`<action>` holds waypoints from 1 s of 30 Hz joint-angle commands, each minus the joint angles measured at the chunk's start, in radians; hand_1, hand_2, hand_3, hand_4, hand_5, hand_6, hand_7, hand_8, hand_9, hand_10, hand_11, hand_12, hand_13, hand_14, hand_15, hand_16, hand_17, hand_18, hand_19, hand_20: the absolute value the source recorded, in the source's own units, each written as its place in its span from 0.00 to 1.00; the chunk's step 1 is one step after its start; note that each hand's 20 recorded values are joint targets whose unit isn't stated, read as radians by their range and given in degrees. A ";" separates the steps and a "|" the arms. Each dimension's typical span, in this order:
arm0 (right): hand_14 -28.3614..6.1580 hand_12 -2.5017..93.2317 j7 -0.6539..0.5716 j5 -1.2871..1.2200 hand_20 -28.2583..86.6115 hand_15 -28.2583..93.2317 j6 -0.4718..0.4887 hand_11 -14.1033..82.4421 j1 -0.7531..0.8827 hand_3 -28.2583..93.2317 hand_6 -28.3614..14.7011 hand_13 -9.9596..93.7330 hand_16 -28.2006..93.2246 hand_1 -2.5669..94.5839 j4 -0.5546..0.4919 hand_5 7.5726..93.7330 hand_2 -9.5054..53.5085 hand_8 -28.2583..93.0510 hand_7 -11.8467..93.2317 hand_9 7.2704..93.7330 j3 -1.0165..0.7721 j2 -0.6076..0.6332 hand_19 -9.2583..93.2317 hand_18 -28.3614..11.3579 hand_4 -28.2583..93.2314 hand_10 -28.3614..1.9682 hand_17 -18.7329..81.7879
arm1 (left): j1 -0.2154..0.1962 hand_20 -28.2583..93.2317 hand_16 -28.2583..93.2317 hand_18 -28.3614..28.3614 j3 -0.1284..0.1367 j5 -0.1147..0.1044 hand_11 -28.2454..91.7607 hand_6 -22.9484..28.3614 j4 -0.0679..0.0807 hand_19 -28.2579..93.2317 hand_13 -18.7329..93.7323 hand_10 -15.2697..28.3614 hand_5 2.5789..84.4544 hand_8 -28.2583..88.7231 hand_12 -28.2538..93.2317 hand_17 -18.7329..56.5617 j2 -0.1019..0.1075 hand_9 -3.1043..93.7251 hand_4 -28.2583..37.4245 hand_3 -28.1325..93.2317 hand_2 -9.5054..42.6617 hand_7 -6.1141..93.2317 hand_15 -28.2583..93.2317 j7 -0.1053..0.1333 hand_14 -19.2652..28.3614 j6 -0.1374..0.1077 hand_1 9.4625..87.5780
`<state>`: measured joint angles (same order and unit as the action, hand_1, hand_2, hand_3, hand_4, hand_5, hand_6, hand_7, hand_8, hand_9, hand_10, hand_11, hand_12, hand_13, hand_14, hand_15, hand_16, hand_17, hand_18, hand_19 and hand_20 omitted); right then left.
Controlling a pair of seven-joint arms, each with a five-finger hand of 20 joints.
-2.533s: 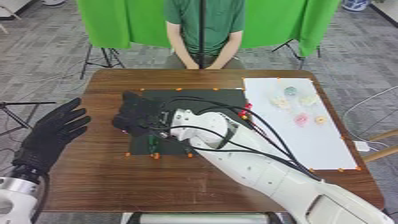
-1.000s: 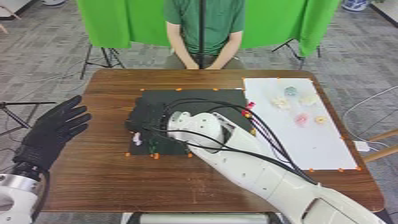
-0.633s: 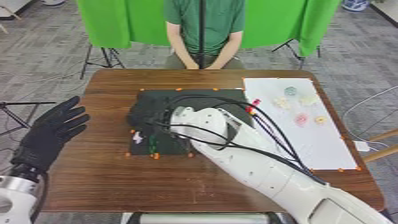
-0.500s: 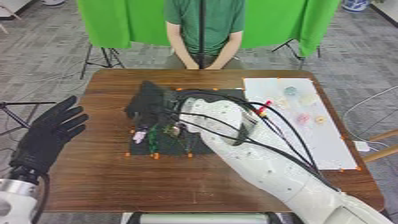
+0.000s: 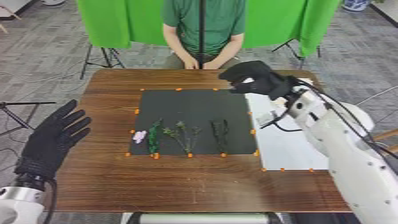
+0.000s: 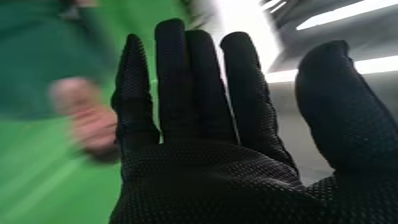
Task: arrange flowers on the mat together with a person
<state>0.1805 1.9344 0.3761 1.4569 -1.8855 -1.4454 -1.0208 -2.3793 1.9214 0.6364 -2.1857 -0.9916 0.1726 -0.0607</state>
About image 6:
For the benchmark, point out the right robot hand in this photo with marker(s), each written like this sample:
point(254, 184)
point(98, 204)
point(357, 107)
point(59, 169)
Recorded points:
point(213, 173)

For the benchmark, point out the person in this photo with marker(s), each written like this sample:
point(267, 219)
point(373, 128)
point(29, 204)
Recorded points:
point(89, 113)

